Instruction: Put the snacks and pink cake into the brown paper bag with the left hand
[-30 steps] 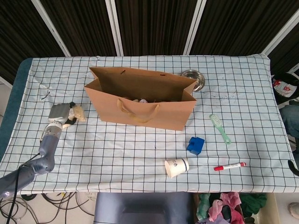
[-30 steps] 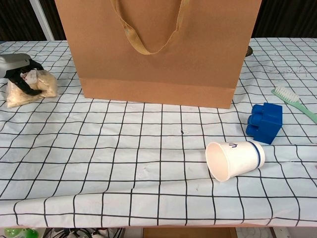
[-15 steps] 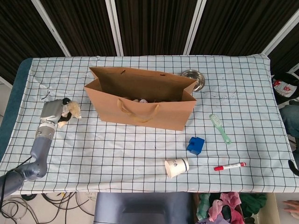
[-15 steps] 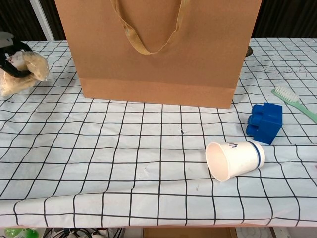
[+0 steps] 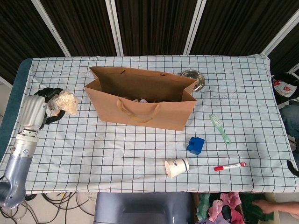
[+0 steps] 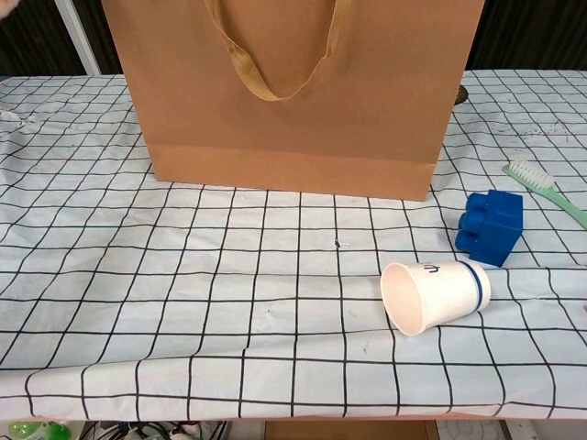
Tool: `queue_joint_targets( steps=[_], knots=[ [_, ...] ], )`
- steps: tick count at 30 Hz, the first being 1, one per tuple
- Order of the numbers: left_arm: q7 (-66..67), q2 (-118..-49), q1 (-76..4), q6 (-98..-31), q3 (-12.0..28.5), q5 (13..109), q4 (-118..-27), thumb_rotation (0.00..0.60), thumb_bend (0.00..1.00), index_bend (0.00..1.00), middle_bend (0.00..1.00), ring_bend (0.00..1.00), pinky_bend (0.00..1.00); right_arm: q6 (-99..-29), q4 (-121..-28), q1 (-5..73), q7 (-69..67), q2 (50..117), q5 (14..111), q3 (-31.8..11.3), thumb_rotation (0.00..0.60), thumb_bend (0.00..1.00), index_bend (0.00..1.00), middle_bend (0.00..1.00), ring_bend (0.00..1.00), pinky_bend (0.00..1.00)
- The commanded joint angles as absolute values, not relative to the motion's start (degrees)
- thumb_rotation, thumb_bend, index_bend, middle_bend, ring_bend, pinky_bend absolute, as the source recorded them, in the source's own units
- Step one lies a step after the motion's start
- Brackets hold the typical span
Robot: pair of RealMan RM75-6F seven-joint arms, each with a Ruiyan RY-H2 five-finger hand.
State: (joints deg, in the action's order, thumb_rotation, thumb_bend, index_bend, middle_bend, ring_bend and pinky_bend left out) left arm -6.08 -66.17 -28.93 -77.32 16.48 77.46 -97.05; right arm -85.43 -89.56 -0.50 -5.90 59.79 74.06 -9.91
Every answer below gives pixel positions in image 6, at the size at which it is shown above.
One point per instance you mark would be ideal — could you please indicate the brown paper bag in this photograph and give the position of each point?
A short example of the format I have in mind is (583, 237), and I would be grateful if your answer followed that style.
(293, 137)

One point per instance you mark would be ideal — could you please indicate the checkered tablecloth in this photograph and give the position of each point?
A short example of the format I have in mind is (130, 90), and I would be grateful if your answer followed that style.
(275, 298)

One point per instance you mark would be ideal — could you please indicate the white paper cup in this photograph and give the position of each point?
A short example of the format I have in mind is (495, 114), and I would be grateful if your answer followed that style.
(440, 293)

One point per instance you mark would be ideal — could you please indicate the blue building block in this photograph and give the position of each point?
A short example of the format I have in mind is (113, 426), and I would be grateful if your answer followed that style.
(493, 229)

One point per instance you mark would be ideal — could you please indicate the brown board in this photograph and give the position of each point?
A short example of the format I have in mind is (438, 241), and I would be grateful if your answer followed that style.
(348, 431)

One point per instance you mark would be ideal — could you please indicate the green brush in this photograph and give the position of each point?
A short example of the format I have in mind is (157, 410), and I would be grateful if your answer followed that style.
(532, 176)

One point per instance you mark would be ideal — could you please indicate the green plastic object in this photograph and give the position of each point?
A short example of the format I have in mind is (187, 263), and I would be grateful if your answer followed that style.
(36, 432)

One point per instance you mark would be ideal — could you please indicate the white partition post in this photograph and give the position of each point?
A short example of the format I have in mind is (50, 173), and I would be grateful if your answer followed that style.
(80, 36)

